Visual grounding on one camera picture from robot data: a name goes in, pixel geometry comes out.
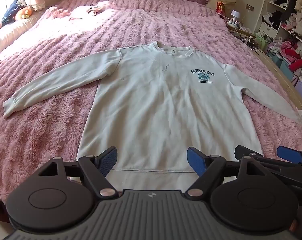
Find small pink clothes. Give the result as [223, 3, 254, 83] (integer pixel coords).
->
[69, 4, 102, 20]

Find dark blue floral pillow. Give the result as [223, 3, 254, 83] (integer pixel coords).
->
[1, 0, 29, 27]

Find red snack bag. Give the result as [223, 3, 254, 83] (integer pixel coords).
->
[216, 1, 226, 16]

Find white open shelf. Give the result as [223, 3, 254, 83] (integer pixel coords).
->
[256, 0, 302, 80]

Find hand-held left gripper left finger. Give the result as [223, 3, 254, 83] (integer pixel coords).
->
[38, 147, 118, 198]

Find white printed sweatshirt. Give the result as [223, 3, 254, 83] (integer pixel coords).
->
[3, 41, 302, 193]

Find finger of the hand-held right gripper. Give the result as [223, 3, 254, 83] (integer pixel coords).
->
[263, 145, 302, 178]
[234, 145, 277, 166]

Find orange plush toy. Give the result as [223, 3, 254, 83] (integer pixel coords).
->
[14, 5, 33, 20]

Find wooden bed frame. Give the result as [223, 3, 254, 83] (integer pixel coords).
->
[226, 27, 302, 114]

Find green storage bin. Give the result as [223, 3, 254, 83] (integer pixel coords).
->
[255, 32, 274, 53]

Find pink fluffy blanket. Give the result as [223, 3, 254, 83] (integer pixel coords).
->
[0, 0, 302, 202]

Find blue storage bin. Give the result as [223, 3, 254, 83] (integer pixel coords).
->
[266, 50, 284, 68]

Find cream mattress sheet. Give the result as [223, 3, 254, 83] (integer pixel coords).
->
[0, 11, 42, 60]

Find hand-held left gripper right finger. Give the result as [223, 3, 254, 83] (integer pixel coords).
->
[186, 146, 265, 198]

